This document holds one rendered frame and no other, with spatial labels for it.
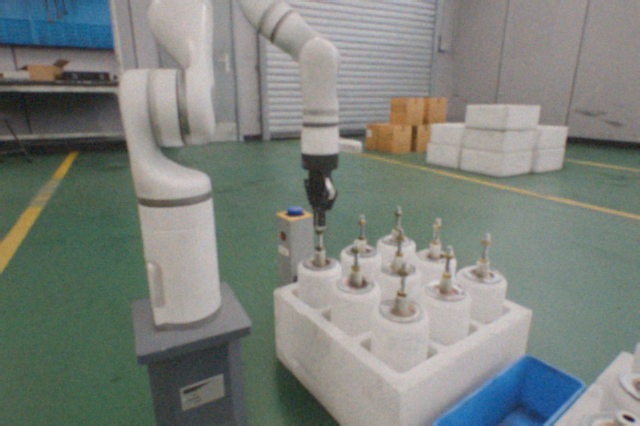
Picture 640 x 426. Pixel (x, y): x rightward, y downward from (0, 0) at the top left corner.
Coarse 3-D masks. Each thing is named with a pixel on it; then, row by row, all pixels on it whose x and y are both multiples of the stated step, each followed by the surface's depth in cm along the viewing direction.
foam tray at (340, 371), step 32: (288, 288) 87; (288, 320) 83; (320, 320) 75; (512, 320) 75; (288, 352) 86; (320, 352) 74; (352, 352) 65; (448, 352) 65; (480, 352) 69; (512, 352) 77; (320, 384) 76; (352, 384) 67; (384, 384) 59; (416, 384) 59; (448, 384) 65; (480, 384) 72; (352, 416) 69; (384, 416) 61; (416, 416) 61
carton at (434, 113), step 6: (426, 102) 438; (432, 102) 434; (438, 102) 438; (444, 102) 441; (426, 108) 440; (432, 108) 436; (438, 108) 440; (444, 108) 444; (426, 114) 441; (432, 114) 438; (438, 114) 442; (444, 114) 446; (426, 120) 442; (432, 120) 441; (438, 120) 444; (444, 120) 448
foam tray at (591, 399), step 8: (624, 352) 65; (616, 360) 63; (624, 360) 63; (632, 360) 63; (608, 368) 61; (616, 368) 61; (624, 368) 61; (600, 376) 60; (592, 384) 58; (600, 384) 59; (592, 392) 56; (600, 392) 56; (584, 400) 55; (592, 400) 55; (600, 400) 55; (576, 408) 54; (584, 408) 54; (592, 408) 54; (568, 416) 52; (560, 424) 51
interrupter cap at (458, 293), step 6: (432, 282) 74; (438, 282) 74; (426, 288) 72; (432, 288) 72; (438, 288) 72; (456, 288) 72; (462, 288) 72; (432, 294) 70; (438, 294) 70; (444, 294) 70; (450, 294) 70; (456, 294) 70; (462, 294) 70; (444, 300) 68; (450, 300) 68; (456, 300) 68
